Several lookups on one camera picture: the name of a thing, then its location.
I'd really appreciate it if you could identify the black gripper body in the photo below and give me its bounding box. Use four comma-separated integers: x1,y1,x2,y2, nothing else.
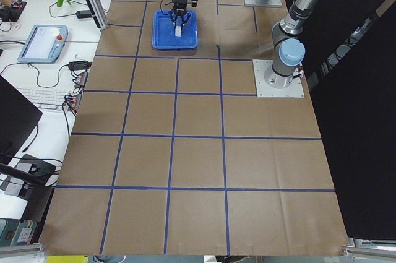
169,0,189,22

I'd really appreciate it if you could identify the blue plastic tray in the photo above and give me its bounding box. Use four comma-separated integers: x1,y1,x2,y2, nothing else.
151,9,199,51

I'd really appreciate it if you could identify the black power adapter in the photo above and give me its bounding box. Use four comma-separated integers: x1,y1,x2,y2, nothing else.
75,10,92,19

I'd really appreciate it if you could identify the near blue teach pendant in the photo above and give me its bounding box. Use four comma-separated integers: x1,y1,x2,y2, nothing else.
17,25,68,64

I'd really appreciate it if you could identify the brown paper table cover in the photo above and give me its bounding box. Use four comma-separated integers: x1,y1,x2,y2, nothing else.
40,0,348,256

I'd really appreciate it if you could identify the white keyboard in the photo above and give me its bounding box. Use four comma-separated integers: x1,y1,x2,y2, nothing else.
16,86,72,111

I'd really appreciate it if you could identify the black monitor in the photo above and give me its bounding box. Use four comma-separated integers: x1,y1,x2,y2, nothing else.
0,77,42,165

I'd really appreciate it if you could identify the black monitor stand base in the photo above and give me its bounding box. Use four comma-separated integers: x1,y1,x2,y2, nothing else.
1,154,56,186

